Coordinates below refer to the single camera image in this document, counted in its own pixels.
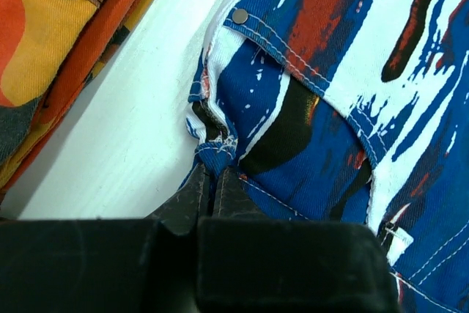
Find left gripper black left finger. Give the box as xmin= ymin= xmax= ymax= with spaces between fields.
xmin=1 ymin=165 xmax=208 ymax=312

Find blue white red patterned trousers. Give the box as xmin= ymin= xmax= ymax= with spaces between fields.
xmin=186 ymin=0 xmax=468 ymax=312

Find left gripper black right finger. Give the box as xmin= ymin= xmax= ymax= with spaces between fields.
xmin=197 ymin=168 xmax=401 ymax=312

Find orange camouflage folded trousers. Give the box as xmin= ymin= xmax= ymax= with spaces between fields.
xmin=1 ymin=0 xmax=153 ymax=194

